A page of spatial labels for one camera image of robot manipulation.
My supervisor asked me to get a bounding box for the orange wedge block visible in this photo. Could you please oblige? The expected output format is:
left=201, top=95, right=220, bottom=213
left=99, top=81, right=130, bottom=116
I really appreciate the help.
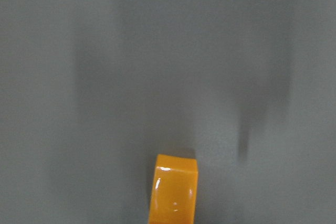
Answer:
left=148, top=154, right=198, bottom=224

